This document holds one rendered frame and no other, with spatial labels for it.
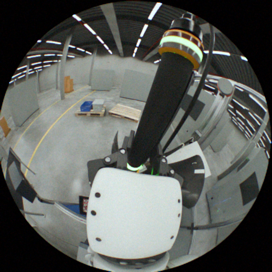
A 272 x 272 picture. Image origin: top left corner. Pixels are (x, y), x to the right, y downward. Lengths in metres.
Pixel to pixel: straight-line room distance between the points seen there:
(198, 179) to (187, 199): 0.07
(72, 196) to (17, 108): 5.43
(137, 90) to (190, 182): 5.58
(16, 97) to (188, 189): 6.24
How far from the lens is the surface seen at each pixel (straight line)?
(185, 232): 1.08
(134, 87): 5.56
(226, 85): 0.83
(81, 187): 1.68
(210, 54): 0.20
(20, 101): 6.16
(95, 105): 3.04
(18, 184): 0.68
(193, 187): 0.22
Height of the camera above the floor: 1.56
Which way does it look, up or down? 41 degrees down
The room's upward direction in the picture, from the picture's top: 19 degrees clockwise
